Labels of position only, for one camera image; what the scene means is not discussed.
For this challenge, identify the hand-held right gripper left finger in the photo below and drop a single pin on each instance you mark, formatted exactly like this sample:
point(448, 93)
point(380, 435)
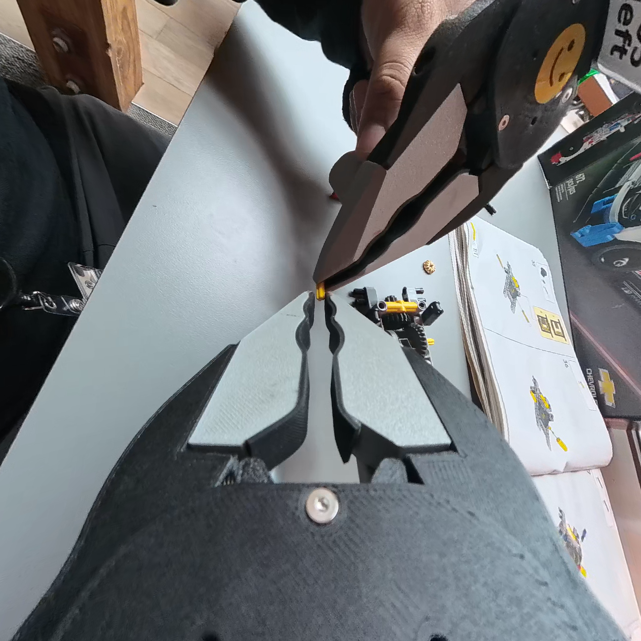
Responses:
point(255, 390)

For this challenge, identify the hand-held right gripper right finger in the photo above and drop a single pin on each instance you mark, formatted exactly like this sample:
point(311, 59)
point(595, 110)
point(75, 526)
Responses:
point(380, 395)

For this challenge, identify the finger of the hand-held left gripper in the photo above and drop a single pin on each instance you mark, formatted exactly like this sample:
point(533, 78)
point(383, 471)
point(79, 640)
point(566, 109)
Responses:
point(420, 150)
point(453, 205)

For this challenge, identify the tan lego bevel gear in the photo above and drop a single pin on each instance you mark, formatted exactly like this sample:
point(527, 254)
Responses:
point(429, 267)

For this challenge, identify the grey lego gear frame assembly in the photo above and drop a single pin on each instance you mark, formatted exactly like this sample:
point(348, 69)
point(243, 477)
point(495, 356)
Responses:
point(400, 306)

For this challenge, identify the person's left forearm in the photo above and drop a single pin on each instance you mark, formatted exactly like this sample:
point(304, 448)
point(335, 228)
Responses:
point(310, 25)

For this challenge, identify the white lego instruction booklet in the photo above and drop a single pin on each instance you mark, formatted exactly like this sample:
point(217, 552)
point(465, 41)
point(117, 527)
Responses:
point(501, 360)

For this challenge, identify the black lego set box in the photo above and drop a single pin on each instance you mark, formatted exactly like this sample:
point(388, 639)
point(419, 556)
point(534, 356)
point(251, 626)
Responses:
point(591, 240)

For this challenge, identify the person's left hand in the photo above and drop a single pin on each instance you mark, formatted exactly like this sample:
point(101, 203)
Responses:
point(395, 60)

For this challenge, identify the green plastic bin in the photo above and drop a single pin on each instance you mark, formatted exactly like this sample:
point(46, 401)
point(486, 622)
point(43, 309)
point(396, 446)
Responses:
point(588, 77)

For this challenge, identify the clear badge holder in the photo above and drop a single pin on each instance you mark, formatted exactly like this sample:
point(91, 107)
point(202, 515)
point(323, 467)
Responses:
point(85, 278)

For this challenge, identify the person's black clothing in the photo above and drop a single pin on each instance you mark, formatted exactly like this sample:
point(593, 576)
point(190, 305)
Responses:
point(60, 175)

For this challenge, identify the wooden post with bolts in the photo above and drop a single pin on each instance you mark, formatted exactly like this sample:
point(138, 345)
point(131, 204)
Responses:
point(110, 50)

